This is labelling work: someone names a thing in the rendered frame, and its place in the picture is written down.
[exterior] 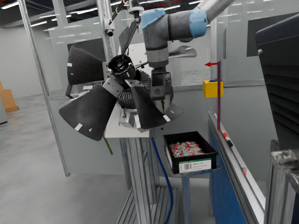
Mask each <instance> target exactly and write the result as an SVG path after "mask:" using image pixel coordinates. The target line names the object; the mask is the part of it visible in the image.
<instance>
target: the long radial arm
mask: <svg viewBox="0 0 299 224"><path fill-rule="evenodd" d="M104 83H105V81H101V82H92V83H83V84H76V85H73V86H72V90H71V93H70V95H71V96H72V97H73V98H76V97H78V96H79V93H82V92H85V91H91V90H93V89H95V88H96V87H98V86H100V85H101V86H102V85H103V84H104Z"/></svg>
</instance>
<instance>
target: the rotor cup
mask: <svg viewBox="0 0 299 224"><path fill-rule="evenodd" d="M118 63H122V65H121V66H118V65H117V64H118ZM108 71H109V72H110V74H111V76H112V75H113V76H114V77H115V81H116V82H118V83H119V84H120V85H121V86H122V87H123V88H124V89H123V91H124V92H128V91H131V88H130V86H129V85H128V84H127V83H126V82H125V81H124V80H138V81H140V82H141V73H140V71H139V70H138V69H136V68H135V66H134V64H133V62H132V60H131V58H130V57H129V56H128V55H124V54H121V55H117V56H115V57H114V58H112V59H111V60H110V62H109V64H108ZM127 72H128V74H129V77H128V75H127Z"/></svg>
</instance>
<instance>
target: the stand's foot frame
mask: <svg viewBox="0 0 299 224"><path fill-rule="evenodd" d="M171 189H172V193H173V208H172V211H171V214H170V217H169V220H168V223H167V224H178V221H179V201H180V192H179V188H171ZM156 194H157V202H156V204H153V203H150V211H151V218H152V224H164V223H165V221H166V219H167V215H168V212H169V209H170V192H169V188H161V187H156ZM116 224H138V220H137V211H136V205H135V199H134V193H133V186H132V187H131V190H130V192H129V194H128V196H127V199H126V201H125V203H124V206H123V208H122V210H121V213H120V215H119V218H118V220H117V222H116Z"/></svg>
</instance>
